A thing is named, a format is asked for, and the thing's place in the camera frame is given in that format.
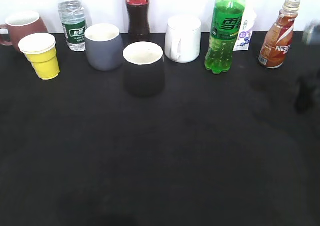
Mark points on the grey ceramic mug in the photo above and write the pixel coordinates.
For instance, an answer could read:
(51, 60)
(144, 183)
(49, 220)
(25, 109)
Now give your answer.
(104, 46)

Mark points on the black ceramic mug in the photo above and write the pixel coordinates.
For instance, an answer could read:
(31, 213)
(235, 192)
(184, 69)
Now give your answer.
(144, 69)

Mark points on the white ceramic mug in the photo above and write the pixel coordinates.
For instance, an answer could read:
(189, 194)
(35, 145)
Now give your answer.
(183, 38)

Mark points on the brown nescafe coffee bottle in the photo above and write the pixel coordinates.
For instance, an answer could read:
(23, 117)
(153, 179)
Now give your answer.
(279, 38)

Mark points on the white yogurt drink bottle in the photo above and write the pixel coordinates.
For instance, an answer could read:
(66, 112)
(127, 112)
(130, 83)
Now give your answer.
(246, 30)

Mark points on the cola bottle red label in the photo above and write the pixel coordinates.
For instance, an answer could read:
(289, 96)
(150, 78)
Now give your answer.
(138, 26)

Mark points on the clear water bottle green label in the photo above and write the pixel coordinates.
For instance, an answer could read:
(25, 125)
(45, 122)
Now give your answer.
(73, 20)

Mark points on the yellow paper cup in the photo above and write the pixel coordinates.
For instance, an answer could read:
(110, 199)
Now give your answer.
(40, 50)

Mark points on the green sprite bottle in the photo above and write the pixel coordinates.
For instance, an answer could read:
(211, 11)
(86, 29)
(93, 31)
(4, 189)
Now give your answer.
(226, 21)

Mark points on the red ceramic mug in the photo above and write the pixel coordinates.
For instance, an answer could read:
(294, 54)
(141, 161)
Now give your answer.
(20, 25)

